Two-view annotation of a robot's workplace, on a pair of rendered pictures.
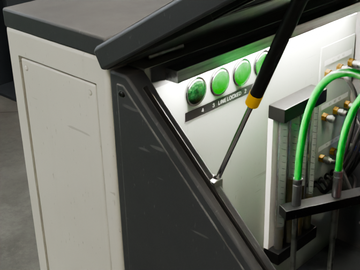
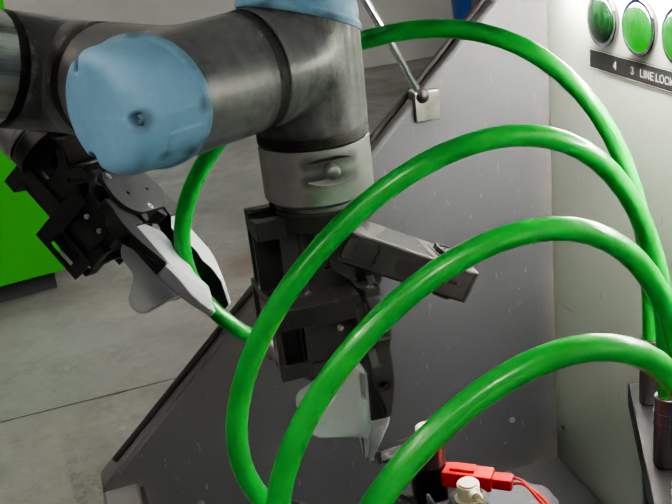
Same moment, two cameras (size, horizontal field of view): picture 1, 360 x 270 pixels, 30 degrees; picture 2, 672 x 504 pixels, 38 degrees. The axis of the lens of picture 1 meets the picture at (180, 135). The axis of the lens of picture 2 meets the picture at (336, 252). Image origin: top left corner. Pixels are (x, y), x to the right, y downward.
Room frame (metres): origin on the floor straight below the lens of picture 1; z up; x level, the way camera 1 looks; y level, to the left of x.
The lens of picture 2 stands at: (1.27, -0.95, 1.55)
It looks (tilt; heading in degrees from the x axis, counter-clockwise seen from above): 22 degrees down; 121
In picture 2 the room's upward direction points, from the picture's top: 7 degrees counter-clockwise
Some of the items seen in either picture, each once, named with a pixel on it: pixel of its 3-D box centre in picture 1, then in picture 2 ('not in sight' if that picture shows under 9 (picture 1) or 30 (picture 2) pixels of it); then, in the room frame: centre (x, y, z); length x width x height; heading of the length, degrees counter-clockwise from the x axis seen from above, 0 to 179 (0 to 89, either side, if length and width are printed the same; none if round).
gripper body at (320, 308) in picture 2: not in sight; (319, 280); (0.94, -0.41, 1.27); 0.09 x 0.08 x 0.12; 45
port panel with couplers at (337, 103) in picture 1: (339, 110); not in sight; (1.34, -0.35, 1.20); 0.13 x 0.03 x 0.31; 135
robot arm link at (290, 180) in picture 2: not in sight; (318, 170); (0.94, -0.41, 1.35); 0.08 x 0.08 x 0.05
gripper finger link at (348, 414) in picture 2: not in sight; (346, 418); (0.95, -0.42, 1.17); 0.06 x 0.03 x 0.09; 45
